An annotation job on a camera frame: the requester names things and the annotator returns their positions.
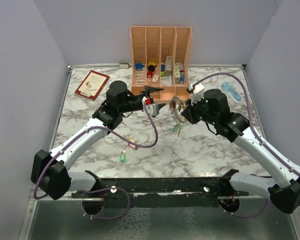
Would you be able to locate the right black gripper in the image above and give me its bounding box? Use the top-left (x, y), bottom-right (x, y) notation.
top-left (181, 94), bottom-right (218, 126)

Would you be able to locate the metal coil keyring yellow handle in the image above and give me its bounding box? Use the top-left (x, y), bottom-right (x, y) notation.
top-left (169, 96), bottom-right (187, 126)

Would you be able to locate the green tag key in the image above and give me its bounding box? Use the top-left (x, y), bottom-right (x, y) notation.
top-left (119, 149), bottom-right (127, 163)
top-left (173, 124), bottom-right (180, 132)

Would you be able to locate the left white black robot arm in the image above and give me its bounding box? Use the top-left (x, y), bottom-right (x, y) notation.
top-left (30, 80), bottom-right (164, 200)

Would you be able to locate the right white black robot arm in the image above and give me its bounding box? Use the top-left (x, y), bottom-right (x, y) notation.
top-left (181, 87), bottom-right (300, 214)

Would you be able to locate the red black bottle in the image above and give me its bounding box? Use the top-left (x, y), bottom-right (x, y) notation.
top-left (147, 64), bottom-right (156, 79)

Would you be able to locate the grey green box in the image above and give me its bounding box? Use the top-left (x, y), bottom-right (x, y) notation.
top-left (164, 55), bottom-right (173, 77)

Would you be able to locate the yellow tag key upper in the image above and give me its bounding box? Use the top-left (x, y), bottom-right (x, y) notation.
top-left (177, 124), bottom-right (183, 137)

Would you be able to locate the yellow tag key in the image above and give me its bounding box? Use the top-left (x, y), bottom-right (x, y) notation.
top-left (128, 137), bottom-right (136, 143)
top-left (177, 124), bottom-right (183, 137)

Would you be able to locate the blue packaged item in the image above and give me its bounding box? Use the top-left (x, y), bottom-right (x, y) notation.
top-left (220, 81), bottom-right (243, 104)

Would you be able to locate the peach plastic desk organizer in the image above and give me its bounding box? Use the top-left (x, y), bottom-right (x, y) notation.
top-left (130, 26), bottom-right (192, 103)

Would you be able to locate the yellow tag key lower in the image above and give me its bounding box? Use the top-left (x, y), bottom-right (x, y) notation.
top-left (128, 137), bottom-right (136, 143)

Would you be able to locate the red cover paperback book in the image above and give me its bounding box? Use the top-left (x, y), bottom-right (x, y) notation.
top-left (74, 70), bottom-right (110, 101)

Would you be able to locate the red tag key lower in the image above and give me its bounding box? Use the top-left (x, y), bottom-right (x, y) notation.
top-left (127, 142), bottom-right (139, 151)

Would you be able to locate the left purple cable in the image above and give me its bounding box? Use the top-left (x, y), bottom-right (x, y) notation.
top-left (33, 104), bottom-right (159, 220)

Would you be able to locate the purple cable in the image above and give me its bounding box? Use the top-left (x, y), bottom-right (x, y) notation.
top-left (33, 104), bottom-right (159, 220)
top-left (192, 72), bottom-right (300, 218)

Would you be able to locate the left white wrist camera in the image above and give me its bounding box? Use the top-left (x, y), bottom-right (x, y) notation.
top-left (142, 97), bottom-right (160, 118)

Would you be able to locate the white adapter at wall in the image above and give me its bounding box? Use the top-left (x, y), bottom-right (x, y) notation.
top-left (118, 63), bottom-right (131, 69)

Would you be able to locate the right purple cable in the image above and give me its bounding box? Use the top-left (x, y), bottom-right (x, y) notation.
top-left (192, 72), bottom-right (300, 218)

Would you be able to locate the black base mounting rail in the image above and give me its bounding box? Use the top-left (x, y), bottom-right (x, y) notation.
top-left (58, 177), bottom-right (249, 211)

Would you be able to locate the aluminium frame rail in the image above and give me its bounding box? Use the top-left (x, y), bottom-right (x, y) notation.
top-left (29, 179), bottom-right (295, 201)

